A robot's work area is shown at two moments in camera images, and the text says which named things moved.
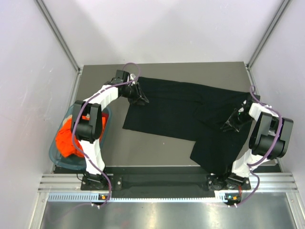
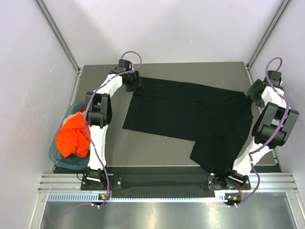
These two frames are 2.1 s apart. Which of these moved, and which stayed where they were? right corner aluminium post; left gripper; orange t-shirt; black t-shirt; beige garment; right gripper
Moved: left gripper; right gripper
Stayed: beige garment; orange t-shirt; right corner aluminium post; black t-shirt
